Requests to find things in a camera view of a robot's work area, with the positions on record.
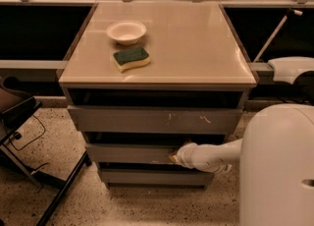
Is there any black floor cable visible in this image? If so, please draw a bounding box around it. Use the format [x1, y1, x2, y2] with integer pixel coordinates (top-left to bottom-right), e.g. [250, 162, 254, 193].
[7, 114, 47, 152]

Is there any white chair armrest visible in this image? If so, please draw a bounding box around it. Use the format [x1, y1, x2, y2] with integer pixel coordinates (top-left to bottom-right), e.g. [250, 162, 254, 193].
[268, 56, 314, 85]

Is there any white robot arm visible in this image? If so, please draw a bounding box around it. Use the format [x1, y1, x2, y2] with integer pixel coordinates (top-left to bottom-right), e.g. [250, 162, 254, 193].
[170, 104, 314, 226]

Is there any grey bottom drawer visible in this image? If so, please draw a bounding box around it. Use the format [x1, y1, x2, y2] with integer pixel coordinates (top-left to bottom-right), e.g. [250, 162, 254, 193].
[99, 169, 214, 187]

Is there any grey top drawer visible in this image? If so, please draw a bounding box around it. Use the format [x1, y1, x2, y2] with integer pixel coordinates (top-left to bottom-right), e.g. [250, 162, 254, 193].
[68, 105, 242, 135]

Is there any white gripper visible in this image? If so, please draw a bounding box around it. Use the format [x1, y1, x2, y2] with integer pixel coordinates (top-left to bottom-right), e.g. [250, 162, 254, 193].
[169, 140, 198, 169]

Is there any white bowl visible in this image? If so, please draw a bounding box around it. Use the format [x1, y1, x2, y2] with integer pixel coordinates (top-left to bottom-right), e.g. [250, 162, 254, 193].
[106, 21, 146, 46]

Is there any grey drawer cabinet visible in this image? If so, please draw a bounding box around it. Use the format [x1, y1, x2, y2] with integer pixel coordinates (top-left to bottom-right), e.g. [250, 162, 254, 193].
[59, 2, 257, 174]

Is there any grey drawer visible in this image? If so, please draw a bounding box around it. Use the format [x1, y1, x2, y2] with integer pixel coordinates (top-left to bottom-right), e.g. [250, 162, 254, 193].
[85, 143, 179, 164]
[68, 105, 242, 135]
[99, 169, 214, 187]

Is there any black chair left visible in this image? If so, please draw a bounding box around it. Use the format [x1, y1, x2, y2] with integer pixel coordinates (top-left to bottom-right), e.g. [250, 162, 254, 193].
[0, 76, 92, 226]

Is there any green yellow sponge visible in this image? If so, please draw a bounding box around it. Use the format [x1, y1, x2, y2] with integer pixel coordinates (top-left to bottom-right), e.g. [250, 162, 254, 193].
[113, 46, 150, 72]

